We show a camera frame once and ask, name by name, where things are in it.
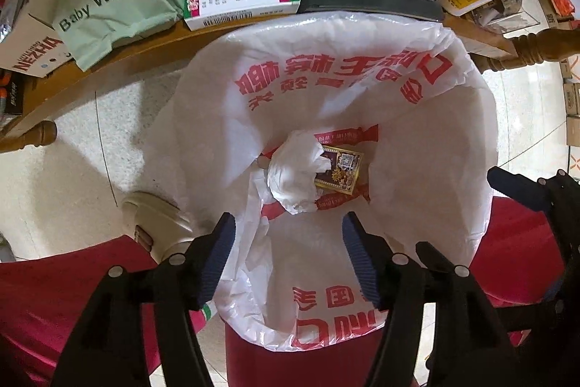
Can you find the flat black box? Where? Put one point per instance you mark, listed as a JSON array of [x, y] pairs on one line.
[[362, 1]]

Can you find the cream slipper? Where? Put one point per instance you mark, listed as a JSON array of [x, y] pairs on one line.
[[154, 219]]

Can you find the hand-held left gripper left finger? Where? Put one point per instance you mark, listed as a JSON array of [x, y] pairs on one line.
[[217, 260]]

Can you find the red trash bin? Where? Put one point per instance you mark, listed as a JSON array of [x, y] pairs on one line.
[[294, 369]]

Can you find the wooden table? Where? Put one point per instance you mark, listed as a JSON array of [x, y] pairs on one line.
[[45, 101]]

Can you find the white printed plastic bag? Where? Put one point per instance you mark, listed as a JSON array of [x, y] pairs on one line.
[[317, 97]]

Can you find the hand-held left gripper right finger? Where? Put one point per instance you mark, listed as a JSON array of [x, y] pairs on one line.
[[360, 260]]

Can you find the orange packet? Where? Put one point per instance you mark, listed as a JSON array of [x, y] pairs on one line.
[[564, 2]]

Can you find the small gold printed box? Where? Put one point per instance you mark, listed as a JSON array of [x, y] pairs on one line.
[[344, 169]]

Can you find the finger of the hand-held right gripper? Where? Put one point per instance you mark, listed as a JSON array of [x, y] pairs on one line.
[[553, 292], [512, 187]]

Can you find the small dark packet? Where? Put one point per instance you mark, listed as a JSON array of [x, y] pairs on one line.
[[9, 97]]

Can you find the cardboard box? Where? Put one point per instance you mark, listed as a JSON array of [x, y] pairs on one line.
[[573, 132], [571, 72], [572, 99]]

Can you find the white carton red print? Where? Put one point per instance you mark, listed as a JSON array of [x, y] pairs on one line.
[[31, 51]]

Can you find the crumpled white tissue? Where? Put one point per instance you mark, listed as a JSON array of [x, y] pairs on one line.
[[294, 174]]

